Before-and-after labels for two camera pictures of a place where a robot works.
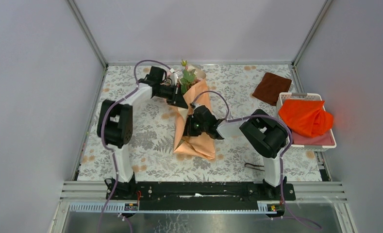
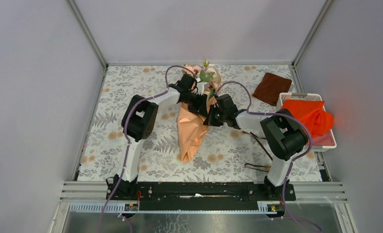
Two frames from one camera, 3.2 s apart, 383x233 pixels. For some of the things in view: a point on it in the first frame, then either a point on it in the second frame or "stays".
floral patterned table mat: (155, 128) stays
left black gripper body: (168, 93) -> (191, 101)
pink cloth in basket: (325, 139) stays
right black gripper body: (194, 128) -> (223, 115)
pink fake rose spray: (189, 78) -> (211, 75)
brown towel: (270, 87) stays
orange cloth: (307, 117) stays
